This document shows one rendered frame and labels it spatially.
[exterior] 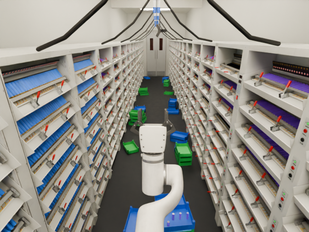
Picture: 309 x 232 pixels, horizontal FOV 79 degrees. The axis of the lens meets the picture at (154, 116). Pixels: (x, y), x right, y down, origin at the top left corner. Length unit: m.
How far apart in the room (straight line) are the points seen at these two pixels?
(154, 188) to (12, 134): 0.66
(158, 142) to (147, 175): 0.13
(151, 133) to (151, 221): 0.28
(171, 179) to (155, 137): 0.16
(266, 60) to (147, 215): 1.30
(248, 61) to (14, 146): 1.47
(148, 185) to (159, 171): 0.07
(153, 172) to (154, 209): 0.13
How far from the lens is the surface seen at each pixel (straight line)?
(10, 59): 1.05
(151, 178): 0.72
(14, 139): 1.04
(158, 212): 0.66
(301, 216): 1.27
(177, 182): 0.70
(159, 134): 0.69
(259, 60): 1.56
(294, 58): 1.46
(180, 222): 1.78
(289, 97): 1.18
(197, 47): 3.55
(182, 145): 3.16
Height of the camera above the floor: 1.79
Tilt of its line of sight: 22 degrees down
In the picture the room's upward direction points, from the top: straight up
